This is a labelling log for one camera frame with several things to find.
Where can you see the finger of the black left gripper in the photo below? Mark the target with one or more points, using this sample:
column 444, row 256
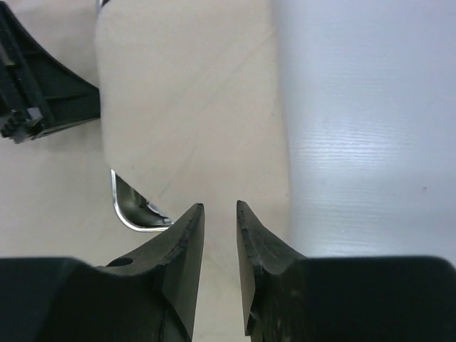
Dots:
column 39, row 95

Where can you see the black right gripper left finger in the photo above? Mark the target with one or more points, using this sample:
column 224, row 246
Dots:
column 148, row 294

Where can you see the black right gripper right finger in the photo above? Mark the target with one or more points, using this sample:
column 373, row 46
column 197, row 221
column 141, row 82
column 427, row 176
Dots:
column 287, row 296

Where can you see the stainless steel tray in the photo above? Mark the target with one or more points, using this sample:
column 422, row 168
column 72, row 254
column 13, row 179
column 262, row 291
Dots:
column 135, row 43

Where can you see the beige cloth drape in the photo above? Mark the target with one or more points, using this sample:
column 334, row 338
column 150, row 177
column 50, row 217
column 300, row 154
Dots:
column 228, row 143

